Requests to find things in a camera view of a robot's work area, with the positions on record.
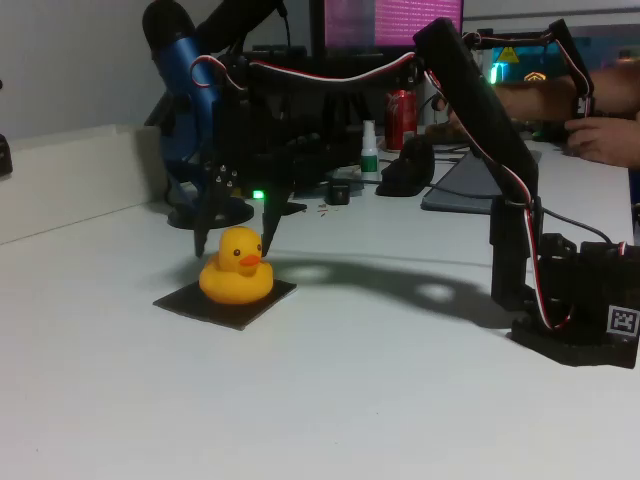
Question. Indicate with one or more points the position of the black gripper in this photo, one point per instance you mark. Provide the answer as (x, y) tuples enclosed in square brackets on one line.
[(223, 181)]

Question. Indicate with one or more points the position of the white spray bottle green label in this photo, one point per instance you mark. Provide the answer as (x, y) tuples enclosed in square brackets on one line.
[(370, 155)]

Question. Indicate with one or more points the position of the black box-shaped device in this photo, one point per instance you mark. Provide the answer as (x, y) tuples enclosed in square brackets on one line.
[(5, 155)]

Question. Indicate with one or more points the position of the red soda can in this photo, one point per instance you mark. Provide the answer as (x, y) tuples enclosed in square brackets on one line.
[(400, 125)]

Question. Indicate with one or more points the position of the black electronic desk device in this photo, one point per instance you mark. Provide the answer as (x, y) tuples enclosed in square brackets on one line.
[(320, 165)]

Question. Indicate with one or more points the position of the white PC case with lights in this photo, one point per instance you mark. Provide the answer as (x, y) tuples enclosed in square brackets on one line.
[(510, 55)]

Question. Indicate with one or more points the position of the computer monitor with purple screen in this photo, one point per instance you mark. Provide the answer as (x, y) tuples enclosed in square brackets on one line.
[(400, 20)]

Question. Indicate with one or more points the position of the black square pad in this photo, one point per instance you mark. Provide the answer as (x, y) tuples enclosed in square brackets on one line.
[(190, 307)]

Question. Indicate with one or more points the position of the black tripod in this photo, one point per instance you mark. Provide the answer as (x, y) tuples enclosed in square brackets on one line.
[(345, 115)]

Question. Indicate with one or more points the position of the blue desktop microphone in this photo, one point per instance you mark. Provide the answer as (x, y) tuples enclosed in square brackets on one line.
[(180, 60)]

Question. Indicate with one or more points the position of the person's left hand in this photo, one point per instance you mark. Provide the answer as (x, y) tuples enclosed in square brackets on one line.
[(607, 142)]

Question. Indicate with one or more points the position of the person's right forearm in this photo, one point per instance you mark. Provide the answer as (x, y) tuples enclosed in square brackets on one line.
[(615, 92)]

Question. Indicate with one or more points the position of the yellow rubber duck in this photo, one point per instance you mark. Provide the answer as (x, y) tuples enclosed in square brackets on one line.
[(235, 285)]

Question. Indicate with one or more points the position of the black robot arm with base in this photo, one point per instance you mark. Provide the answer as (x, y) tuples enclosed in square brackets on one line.
[(480, 115)]

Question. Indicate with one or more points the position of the black leader arm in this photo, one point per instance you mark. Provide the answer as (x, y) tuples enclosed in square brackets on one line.
[(575, 55)]

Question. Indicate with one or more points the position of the black vertical mouse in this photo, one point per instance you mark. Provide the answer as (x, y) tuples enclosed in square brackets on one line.
[(407, 170)]

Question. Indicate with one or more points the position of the person's right hand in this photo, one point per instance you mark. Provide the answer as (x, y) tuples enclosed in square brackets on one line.
[(535, 102)]

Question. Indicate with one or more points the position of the white fiducial tag sticker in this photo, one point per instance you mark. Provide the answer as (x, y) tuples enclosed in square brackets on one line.
[(622, 320)]

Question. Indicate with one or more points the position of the white plastic packet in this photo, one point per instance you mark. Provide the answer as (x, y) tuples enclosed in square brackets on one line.
[(350, 175)]

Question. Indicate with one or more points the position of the grey flat keyboard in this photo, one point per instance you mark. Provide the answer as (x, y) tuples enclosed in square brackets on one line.
[(465, 180)]

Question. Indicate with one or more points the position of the small black stand base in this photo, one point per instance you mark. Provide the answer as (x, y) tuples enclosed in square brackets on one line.
[(296, 207)]

